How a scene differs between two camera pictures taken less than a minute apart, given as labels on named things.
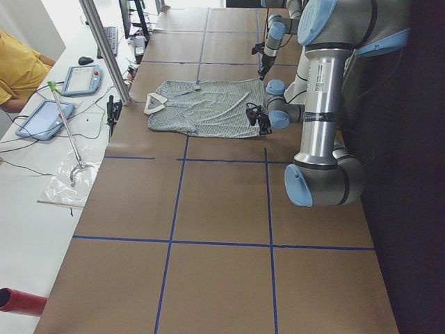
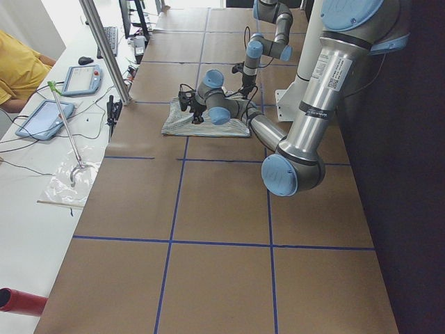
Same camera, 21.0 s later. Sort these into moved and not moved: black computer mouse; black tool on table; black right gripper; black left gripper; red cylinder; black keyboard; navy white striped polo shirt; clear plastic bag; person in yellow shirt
Moved: black right gripper; navy white striped polo shirt; black left gripper
Not moved: black keyboard; black tool on table; red cylinder; clear plastic bag; person in yellow shirt; black computer mouse
